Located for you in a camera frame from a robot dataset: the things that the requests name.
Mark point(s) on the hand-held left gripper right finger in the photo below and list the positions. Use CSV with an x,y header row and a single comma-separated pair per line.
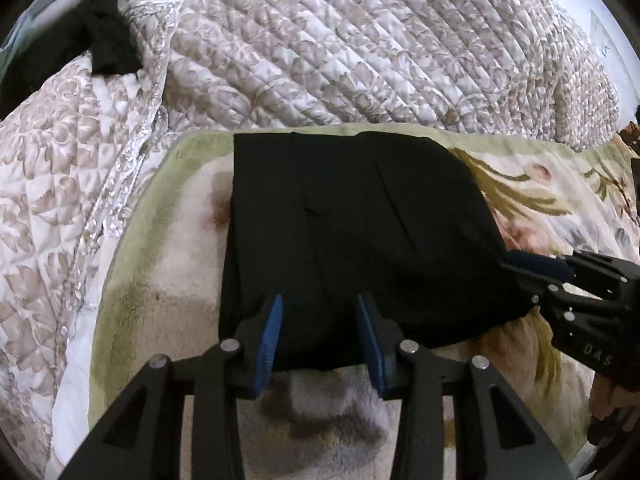
x,y
371,340

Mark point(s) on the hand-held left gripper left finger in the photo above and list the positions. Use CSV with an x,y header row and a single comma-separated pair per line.
x,y
270,340

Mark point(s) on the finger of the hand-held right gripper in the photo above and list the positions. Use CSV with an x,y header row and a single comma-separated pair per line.
x,y
545,292
542,264

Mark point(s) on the black pants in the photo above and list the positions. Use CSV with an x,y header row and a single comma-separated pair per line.
x,y
350,210

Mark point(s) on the person's right hand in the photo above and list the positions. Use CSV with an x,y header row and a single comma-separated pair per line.
x,y
607,400

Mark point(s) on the green floral fleece blanket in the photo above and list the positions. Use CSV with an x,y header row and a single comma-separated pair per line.
x,y
165,285

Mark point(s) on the quilted pillow with silver trim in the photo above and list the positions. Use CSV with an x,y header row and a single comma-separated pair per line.
x,y
50,185

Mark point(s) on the beige floral quilted bedspread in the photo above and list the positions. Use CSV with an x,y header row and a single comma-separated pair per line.
x,y
350,35

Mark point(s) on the black garment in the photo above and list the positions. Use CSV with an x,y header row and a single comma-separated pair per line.
x,y
100,45

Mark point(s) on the light grey cloth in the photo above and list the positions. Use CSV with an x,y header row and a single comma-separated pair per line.
x,y
35,15

